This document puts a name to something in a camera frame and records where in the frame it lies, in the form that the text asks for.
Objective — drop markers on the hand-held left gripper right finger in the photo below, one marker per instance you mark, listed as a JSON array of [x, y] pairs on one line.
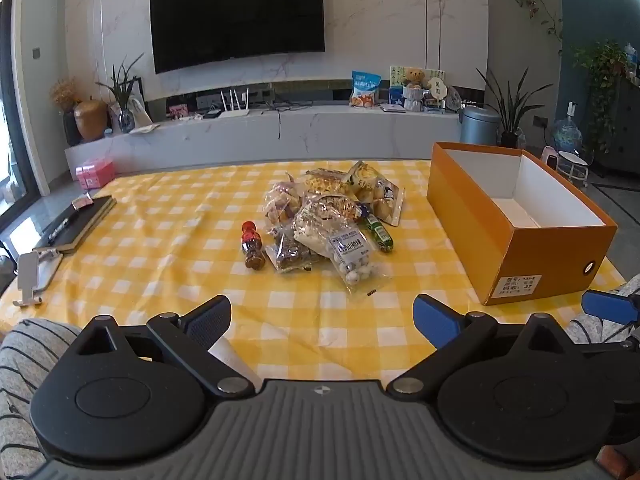
[[436, 320]]

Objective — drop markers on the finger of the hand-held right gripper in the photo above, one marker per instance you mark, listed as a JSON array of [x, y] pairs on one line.
[[607, 306]]

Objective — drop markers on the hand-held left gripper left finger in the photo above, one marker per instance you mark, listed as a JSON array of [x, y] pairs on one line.
[[209, 321]]

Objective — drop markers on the orange cardboard box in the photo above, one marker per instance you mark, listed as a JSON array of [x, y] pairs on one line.
[[465, 220]]

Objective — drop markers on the green sausage tube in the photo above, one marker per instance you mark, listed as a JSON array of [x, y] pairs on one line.
[[379, 232]]

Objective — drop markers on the clear bag of peanuts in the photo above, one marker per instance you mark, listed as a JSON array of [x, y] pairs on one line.
[[311, 237]]

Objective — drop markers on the small cola bottle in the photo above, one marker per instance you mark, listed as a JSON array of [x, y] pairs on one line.
[[252, 245]]

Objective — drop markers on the yellow checked tablecloth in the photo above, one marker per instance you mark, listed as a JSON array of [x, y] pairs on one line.
[[165, 240]]

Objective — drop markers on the clear packet of white balls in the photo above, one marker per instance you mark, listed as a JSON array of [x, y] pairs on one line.
[[352, 260]]

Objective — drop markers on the brown snack packet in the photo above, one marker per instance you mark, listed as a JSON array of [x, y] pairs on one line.
[[291, 255]]

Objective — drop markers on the bread bun bag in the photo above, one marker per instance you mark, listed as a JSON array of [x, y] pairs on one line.
[[382, 197]]

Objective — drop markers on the clear cookie packet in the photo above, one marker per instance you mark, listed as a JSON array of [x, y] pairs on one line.
[[281, 205]]

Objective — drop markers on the white round stool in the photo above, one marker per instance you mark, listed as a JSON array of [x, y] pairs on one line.
[[574, 162]]

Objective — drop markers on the black notebook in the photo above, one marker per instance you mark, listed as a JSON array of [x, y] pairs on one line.
[[82, 222]]

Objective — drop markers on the small pink heater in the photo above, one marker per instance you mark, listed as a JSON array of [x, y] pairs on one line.
[[550, 156]]

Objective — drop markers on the blue water jug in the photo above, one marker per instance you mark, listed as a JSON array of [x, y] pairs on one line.
[[566, 135]]

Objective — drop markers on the silver yellow chips bag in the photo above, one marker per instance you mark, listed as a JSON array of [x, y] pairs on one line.
[[325, 180]]

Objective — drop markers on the silver phone stand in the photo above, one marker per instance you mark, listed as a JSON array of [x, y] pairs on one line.
[[34, 272]]

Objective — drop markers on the dark cabinet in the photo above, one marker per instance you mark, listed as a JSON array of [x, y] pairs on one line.
[[622, 125]]

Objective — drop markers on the white marble tv console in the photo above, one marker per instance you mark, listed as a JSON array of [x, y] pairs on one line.
[[225, 137]]

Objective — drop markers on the person's striped grey left leg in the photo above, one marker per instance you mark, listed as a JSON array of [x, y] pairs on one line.
[[30, 375]]

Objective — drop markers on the pink plastic box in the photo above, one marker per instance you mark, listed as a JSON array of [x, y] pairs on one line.
[[95, 172]]

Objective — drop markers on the grey trash can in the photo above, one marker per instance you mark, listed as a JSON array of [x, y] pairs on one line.
[[477, 125]]

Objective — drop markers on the white router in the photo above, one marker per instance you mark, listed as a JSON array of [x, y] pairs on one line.
[[234, 110]]

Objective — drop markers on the white paper bag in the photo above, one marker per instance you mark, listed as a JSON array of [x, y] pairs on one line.
[[141, 112]]

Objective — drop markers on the potted long-leaf plant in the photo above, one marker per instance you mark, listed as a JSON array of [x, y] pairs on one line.
[[510, 110]]

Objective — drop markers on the tall leafy plant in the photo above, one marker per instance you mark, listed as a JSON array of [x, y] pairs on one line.
[[600, 75]]

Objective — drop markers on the green plant in glass vase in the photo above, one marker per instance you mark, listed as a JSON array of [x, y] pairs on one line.
[[124, 105]]

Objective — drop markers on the brown round vase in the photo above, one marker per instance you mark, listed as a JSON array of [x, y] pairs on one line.
[[91, 121]]

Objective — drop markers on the small round paper fan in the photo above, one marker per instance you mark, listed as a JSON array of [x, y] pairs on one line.
[[440, 87]]

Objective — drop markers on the blue snack bag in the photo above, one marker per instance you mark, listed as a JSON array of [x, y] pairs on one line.
[[365, 90]]

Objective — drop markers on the brown teddy bear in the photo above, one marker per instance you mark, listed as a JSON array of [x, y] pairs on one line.
[[414, 79]]

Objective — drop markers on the green white picture card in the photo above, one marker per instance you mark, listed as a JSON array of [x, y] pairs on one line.
[[397, 77]]

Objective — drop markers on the dark vase with dry flowers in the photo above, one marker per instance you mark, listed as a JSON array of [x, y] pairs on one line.
[[67, 110]]

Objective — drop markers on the hanging vine plant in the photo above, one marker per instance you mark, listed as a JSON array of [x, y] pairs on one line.
[[537, 5]]

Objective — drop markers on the black wall television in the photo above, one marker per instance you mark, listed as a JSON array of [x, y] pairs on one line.
[[237, 17]]

